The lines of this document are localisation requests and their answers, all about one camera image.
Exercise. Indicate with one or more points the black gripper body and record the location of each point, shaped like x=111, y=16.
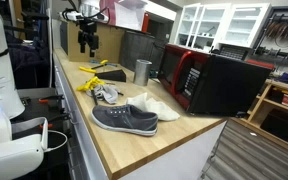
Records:
x=88, y=36

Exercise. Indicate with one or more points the yellow and black small tool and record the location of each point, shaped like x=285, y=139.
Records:
x=102, y=62

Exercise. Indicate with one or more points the white paper sheet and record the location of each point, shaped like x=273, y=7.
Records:
x=129, y=15

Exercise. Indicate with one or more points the black wedge platform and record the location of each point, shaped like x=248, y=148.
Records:
x=114, y=76

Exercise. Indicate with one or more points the black marker pen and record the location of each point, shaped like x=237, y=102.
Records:
x=94, y=97

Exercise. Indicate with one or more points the dark hanging clothing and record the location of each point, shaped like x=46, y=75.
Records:
x=30, y=60

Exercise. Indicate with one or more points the brown cardboard box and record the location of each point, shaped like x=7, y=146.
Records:
x=109, y=43

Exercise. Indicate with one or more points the white table base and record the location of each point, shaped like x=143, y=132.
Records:
x=184, y=160

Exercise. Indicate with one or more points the grey crumpled cloth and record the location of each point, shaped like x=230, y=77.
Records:
x=108, y=93

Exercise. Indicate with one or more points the black slotted crate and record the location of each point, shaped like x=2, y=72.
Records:
x=234, y=52

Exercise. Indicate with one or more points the grey sneaker shoe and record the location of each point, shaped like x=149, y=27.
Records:
x=127, y=119

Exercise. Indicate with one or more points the yellow plastic clamp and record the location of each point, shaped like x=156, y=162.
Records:
x=90, y=83

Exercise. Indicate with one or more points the black tool pegboard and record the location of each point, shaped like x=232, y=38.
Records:
x=284, y=33

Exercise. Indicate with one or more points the white glass door cabinet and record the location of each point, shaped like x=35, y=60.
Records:
x=242, y=25

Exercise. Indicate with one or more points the wooden shelf unit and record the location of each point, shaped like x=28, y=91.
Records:
x=267, y=116

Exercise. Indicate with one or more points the metal cylindrical cup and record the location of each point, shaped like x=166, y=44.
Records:
x=142, y=72

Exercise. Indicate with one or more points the grey mesh bin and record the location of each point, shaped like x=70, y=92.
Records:
x=139, y=48

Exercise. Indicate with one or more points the red upright panel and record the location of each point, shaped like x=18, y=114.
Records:
x=145, y=22

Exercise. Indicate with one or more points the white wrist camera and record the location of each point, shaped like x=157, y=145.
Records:
x=71, y=15

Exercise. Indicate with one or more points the white cloth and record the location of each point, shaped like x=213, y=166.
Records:
x=157, y=108

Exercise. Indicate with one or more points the red and black microwave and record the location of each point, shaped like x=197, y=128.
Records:
x=230, y=86

